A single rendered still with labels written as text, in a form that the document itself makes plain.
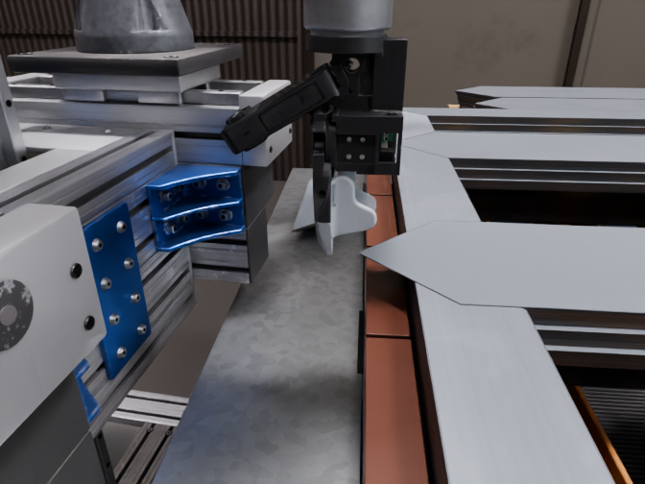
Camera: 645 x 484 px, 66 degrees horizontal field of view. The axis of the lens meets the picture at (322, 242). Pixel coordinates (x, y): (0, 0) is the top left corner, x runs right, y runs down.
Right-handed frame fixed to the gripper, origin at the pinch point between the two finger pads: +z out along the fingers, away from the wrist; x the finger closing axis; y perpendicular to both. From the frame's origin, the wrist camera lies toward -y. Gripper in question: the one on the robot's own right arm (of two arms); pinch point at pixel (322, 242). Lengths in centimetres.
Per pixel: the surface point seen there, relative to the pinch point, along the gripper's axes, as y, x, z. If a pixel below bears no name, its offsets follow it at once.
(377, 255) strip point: 5.7, -1.1, 0.8
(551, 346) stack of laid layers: 20.6, -10.3, 4.1
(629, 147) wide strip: 51, 44, 1
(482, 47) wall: 69, 261, 2
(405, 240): 8.8, 2.7, 0.8
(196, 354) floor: -51, 85, 87
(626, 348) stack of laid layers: 26.8, -10.2, 3.9
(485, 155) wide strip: 24.4, 37.2, 0.9
